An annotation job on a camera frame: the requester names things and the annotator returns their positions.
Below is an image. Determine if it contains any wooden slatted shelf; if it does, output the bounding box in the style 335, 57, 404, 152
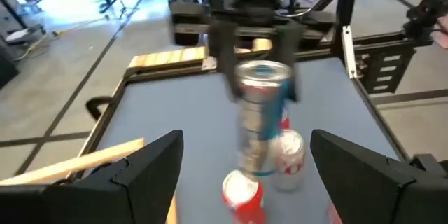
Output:
0, 137, 179, 224

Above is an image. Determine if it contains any black slotted panel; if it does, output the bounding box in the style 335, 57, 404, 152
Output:
360, 41, 417, 95

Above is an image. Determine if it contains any blue silver Red Bull can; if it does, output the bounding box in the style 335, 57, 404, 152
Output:
233, 59, 295, 178

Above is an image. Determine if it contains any silver Diet Coke can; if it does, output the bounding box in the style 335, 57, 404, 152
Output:
269, 129, 306, 193

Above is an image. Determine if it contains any silver mounting bracket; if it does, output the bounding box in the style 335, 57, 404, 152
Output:
202, 55, 218, 71
341, 24, 361, 80

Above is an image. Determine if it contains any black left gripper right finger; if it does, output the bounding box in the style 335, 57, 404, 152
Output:
309, 128, 448, 224

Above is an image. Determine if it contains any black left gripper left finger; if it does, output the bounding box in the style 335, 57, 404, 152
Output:
0, 129, 185, 224

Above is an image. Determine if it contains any red Fanta strawberry can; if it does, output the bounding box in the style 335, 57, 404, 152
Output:
279, 106, 291, 130
220, 169, 267, 224

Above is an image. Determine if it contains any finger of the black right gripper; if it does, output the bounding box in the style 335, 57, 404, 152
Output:
279, 23, 305, 103
209, 23, 245, 103

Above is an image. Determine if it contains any black hook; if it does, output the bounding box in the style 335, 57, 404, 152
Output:
85, 96, 115, 122

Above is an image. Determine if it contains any person's hand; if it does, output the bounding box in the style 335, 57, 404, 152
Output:
430, 13, 448, 50

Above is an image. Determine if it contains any black diagonal frame strut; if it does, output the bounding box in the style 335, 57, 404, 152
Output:
328, 0, 361, 57

